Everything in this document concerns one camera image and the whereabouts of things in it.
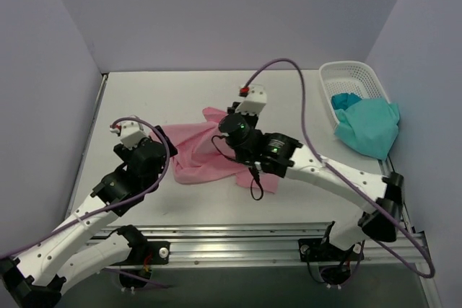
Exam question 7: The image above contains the pink t shirt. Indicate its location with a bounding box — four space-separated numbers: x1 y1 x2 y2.
162 107 258 188

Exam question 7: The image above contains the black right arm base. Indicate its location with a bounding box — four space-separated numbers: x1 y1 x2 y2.
298 239 364 289

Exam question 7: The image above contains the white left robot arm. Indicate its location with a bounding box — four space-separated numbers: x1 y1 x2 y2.
1 118 178 307

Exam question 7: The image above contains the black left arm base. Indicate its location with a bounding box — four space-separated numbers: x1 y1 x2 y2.
108 240 170 293

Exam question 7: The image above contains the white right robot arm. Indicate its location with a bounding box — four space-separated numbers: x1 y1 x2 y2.
218 113 404 260

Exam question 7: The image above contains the dark teal t shirt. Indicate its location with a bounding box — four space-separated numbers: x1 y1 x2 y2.
331 93 362 110

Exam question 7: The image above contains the white plastic basket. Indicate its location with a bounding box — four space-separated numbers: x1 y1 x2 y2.
318 61 390 131

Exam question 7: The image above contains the light teal t shirt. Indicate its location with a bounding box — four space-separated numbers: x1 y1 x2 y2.
334 98 400 160

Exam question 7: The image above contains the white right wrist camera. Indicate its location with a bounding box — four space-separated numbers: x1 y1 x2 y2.
235 84 267 116

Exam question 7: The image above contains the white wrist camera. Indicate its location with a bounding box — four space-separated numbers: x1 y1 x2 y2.
235 84 267 116
110 120 147 150

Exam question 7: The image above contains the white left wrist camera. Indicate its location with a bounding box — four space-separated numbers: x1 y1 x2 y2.
110 120 147 150

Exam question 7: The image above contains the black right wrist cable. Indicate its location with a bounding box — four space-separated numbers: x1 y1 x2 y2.
211 134 265 201

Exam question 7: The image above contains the aluminium mounting rail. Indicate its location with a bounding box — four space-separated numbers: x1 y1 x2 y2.
39 221 432 270

